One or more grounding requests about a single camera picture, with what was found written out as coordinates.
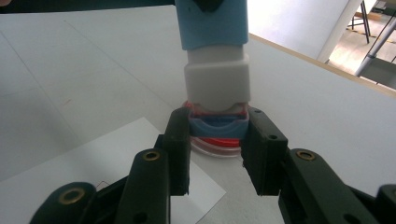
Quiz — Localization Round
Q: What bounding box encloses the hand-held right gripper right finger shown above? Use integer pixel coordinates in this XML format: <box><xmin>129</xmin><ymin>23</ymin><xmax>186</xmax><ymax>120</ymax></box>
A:
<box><xmin>241</xmin><ymin>106</ymin><xmax>289</xmax><ymax>197</ymax></box>

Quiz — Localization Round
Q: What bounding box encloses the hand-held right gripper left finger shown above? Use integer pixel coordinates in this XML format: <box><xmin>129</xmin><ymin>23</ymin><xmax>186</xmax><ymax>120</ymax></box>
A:
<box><xmin>154</xmin><ymin>106</ymin><xmax>191</xmax><ymax>197</ymax></box>

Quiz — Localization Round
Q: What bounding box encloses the red round ink pad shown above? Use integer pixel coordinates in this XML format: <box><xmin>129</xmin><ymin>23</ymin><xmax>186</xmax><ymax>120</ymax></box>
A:
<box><xmin>183</xmin><ymin>100</ymin><xmax>250</xmax><ymax>159</ymax></box>

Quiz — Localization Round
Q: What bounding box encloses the blue stamp cap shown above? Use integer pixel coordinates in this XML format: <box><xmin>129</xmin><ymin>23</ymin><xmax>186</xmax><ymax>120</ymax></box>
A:
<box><xmin>188</xmin><ymin>112</ymin><xmax>250</xmax><ymax>140</ymax></box>

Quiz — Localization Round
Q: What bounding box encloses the blue and white stamp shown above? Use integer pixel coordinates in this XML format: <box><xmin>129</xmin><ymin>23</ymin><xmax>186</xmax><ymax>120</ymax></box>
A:
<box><xmin>174</xmin><ymin>0</ymin><xmax>251</xmax><ymax>113</ymax></box>

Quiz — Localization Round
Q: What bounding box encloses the white paper sheet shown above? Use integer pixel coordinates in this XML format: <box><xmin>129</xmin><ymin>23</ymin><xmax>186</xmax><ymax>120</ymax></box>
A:
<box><xmin>0</xmin><ymin>116</ymin><xmax>227</xmax><ymax>224</ymax></box>

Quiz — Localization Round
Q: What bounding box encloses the metal desk frame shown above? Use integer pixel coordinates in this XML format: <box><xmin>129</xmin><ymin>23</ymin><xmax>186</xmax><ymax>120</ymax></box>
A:
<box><xmin>354</xmin><ymin>18</ymin><xmax>396</xmax><ymax>91</ymax></box>

